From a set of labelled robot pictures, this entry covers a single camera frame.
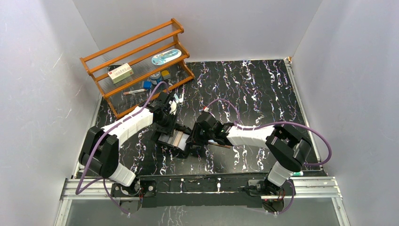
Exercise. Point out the orange wooden shelf rack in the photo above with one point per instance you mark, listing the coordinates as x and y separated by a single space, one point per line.
138 51

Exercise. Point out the yellow grey small block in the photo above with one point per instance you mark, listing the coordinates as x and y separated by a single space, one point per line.
165 75

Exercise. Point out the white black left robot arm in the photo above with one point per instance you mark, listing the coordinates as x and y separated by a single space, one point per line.
100 151

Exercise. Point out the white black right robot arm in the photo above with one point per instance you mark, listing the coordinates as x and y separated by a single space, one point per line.
289 146

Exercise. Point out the blue oval blister pack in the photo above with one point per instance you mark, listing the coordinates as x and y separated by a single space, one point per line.
165 57

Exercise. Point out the black card storage box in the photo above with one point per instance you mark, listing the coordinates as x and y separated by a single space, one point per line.
160 138

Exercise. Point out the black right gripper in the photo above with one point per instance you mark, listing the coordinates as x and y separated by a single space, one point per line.
194 138

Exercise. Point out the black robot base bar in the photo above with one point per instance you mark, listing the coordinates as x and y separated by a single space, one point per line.
224 189

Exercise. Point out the white blue stapler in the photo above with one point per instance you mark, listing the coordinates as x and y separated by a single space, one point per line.
179 98

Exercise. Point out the stack of cards in box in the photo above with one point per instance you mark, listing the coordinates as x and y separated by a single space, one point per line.
178 139

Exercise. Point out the blue white small jar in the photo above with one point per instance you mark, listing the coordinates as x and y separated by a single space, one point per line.
156 78

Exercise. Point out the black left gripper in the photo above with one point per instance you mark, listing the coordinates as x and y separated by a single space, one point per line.
168 133

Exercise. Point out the white green carton box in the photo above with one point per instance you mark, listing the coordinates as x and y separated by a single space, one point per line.
120 73

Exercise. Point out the white red marker pen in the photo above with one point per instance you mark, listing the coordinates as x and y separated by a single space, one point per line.
134 91

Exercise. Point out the blue small cube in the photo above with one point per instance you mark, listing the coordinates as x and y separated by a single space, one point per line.
147 85

